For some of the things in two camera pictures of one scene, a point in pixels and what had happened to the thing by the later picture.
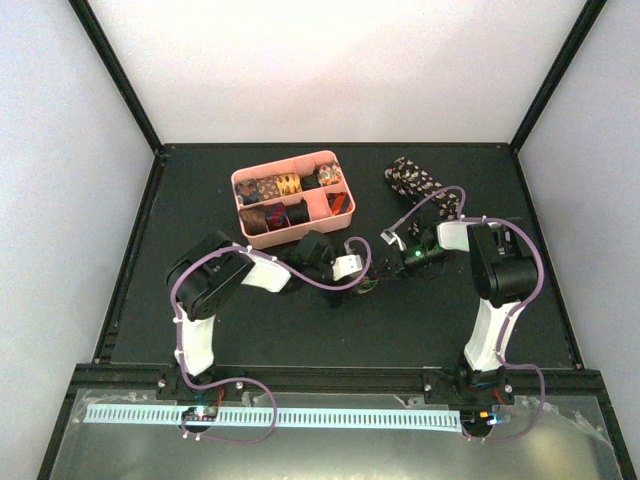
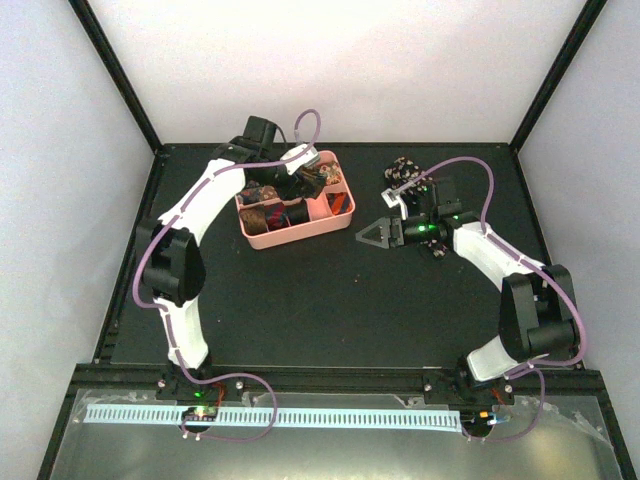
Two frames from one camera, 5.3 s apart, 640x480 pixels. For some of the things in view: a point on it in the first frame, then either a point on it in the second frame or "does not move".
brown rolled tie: (254, 219) does not move
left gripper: (339, 301) -> (290, 191)
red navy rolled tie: (276, 216) does not move
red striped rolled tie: (339, 202) does not move
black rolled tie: (298, 213) does not move
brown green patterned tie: (365, 285) -> (310, 181)
